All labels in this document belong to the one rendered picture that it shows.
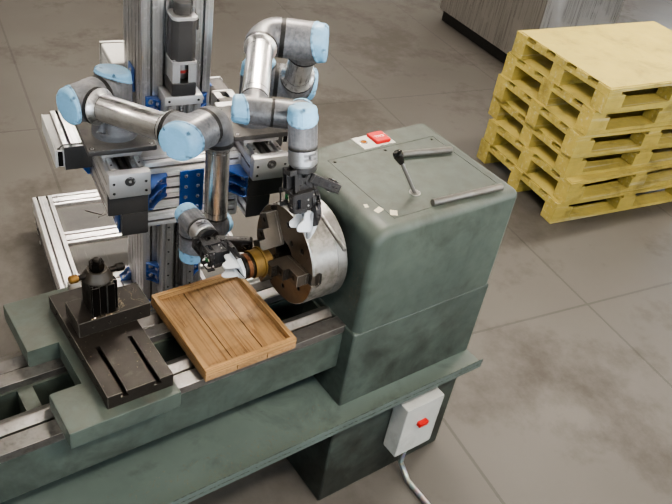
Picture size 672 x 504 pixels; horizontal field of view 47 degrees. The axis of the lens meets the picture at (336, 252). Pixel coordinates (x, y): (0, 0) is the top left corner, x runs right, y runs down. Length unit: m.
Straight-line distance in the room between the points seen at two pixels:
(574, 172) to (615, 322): 1.01
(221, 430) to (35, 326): 0.66
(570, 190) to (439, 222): 2.53
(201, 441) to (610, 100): 3.03
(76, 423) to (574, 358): 2.60
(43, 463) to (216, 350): 0.54
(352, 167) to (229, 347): 0.68
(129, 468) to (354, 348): 0.76
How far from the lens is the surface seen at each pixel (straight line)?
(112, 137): 2.63
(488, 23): 7.13
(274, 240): 2.28
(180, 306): 2.40
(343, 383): 2.56
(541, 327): 4.07
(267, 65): 2.17
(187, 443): 2.49
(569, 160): 4.73
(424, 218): 2.28
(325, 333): 2.39
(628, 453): 3.66
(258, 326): 2.35
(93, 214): 3.96
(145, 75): 2.79
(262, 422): 2.55
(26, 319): 2.33
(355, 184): 2.36
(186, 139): 2.20
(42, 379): 2.27
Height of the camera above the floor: 2.49
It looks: 37 degrees down
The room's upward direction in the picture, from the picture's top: 10 degrees clockwise
